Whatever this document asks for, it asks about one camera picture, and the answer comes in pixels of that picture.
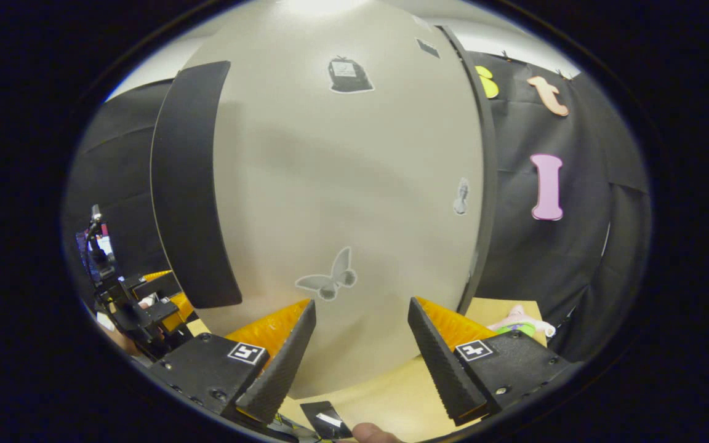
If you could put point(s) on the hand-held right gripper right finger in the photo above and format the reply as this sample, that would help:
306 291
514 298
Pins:
444 369

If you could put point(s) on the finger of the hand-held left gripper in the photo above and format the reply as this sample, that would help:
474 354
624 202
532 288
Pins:
154 288
157 311

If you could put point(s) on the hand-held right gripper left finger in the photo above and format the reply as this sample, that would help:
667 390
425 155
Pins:
280 363

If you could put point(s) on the beige cabinet door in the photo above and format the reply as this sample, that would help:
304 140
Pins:
342 184

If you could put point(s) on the pink green plush toy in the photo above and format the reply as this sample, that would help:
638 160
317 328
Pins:
517 320

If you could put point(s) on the black backdrop cloth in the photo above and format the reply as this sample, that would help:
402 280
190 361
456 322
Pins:
576 246

